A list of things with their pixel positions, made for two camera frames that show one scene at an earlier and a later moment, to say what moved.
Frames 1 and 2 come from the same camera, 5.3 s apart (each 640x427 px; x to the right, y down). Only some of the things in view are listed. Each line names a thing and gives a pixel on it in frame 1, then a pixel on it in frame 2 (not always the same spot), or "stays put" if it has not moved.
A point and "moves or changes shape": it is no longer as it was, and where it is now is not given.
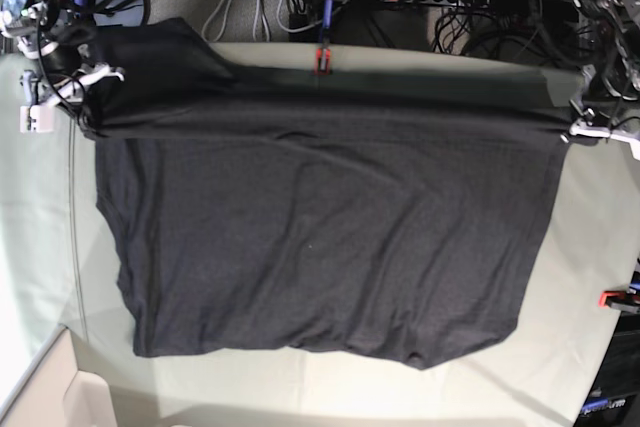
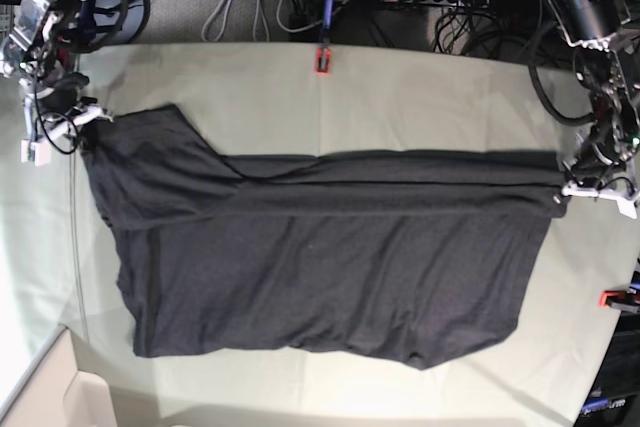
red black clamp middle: (318, 57) stays put
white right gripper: (582, 127) -> (626, 199)
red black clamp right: (620, 300) stays put
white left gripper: (37, 115) -> (36, 149)
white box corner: (56, 393) stays put
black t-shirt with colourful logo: (374, 215) moves or changes shape
